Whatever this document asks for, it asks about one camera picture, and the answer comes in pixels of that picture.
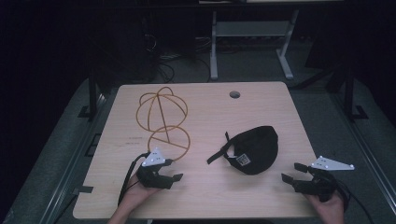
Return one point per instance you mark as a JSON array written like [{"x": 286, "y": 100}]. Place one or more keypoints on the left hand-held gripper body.
[{"x": 152, "y": 179}]

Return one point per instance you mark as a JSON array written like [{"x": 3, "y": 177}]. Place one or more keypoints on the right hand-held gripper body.
[{"x": 320, "y": 185}]

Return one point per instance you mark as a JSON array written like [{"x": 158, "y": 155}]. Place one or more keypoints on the black cap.
[{"x": 258, "y": 146}]

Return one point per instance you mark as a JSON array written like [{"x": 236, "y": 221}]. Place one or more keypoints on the person's left hand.
[{"x": 135, "y": 194}]

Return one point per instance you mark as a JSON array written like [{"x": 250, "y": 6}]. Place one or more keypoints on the person's right hand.
[{"x": 331, "y": 211}]

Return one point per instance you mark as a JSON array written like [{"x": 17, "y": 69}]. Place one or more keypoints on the black tape strip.
[{"x": 83, "y": 189}]

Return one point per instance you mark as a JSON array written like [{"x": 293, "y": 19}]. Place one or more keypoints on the grey metal stand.
[{"x": 249, "y": 28}]

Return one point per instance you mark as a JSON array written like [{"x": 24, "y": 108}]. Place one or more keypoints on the black metal post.
[
  {"x": 92, "y": 93},
  {"x": 349, "y": 93}
]

